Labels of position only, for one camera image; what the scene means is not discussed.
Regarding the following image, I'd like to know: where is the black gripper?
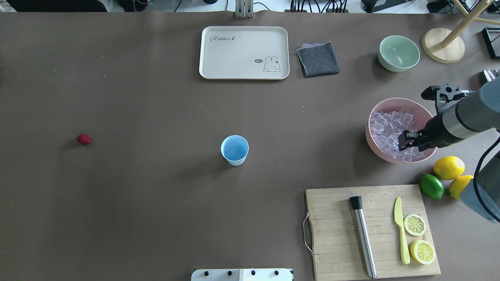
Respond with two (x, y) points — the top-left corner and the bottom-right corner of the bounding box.
(398, 84), (475, 151)

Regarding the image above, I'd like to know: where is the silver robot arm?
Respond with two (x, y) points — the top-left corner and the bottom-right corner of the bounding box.
(398, 78), (500, 222)

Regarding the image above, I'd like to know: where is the wooden cup rack stand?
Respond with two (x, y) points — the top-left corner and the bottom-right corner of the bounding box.
(421, 0), (500, 64)

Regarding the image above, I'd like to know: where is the light blue plastic cup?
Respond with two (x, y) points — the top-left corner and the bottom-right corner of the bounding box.
(220, 135), (249, 167)

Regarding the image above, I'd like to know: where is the pink bowl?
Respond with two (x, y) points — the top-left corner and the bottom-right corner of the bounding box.
(365, 98), (436, 164)

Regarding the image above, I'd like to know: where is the yellow lemon rear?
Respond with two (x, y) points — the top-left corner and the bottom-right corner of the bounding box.
(432, 156), (465, 180)

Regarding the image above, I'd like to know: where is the yellow lemon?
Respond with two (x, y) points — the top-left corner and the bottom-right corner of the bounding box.
(432, 156), (465, 180)
(448, 175), (474, 200)

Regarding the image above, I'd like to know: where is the green lime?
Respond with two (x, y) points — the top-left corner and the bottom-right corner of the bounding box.
(418, 174), (445, 200)

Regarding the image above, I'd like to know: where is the yellow lemon front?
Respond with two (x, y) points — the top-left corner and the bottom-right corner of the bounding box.
(448, 175), (474, 200)

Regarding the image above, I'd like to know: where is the steel muddler black tip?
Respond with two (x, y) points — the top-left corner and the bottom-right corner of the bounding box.
(349, 196), (377, 279)

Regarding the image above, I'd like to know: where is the green ceramic bowl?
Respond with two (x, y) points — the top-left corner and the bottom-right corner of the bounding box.
(377, 35), (420, 72)

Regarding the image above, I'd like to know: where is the lemon half upper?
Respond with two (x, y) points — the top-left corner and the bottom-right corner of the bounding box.
(403, 213), (427, 236)

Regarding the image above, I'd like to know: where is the lemon half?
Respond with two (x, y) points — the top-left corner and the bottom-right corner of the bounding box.
(409, 240), (436, 265)
(403, 213), (427, 236)

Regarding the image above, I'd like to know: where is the bamboo cutting board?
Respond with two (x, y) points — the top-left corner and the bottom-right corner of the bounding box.
(305, 185), (441, 281)

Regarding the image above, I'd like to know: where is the lemon half lower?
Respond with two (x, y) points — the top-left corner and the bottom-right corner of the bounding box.
(409, 240), (436, 265)

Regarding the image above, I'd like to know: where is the grey folded cloth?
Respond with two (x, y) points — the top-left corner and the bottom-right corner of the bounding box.
(296, 41), (340, 78)

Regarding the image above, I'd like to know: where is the yellow plastic knife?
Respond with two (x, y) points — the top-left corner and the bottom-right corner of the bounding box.
(393, 197), (411, 265)

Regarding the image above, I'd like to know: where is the cream rabbit tray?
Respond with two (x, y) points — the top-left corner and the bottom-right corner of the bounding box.
(198, 26), (290, 80)

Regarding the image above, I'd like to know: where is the red strawberry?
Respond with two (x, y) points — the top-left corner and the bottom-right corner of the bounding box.
(77, 133), (91, 145)

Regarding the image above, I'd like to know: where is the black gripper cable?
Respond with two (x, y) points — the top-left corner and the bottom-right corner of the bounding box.
(472, 137), (500, 213)

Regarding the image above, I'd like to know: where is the aluminium frame post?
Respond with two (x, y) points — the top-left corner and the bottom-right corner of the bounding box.
(234, 0), (254, 18)

